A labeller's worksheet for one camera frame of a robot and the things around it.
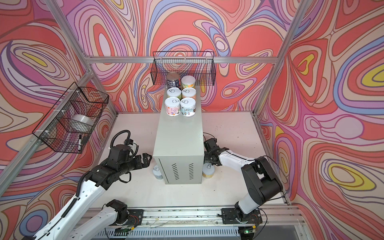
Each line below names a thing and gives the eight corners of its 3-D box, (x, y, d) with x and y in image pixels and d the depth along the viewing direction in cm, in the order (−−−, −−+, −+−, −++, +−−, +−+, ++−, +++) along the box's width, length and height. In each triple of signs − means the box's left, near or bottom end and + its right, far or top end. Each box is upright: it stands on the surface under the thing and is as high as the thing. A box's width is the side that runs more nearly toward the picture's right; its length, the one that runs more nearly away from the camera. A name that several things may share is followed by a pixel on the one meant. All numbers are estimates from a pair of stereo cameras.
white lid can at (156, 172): (157, 181, 87) (155, 178, 82) (152, 171, 91) (150, 167, 86) (163, 178, 88) (162, 174, 84) (159, 168, 92) (157, 164, 88)
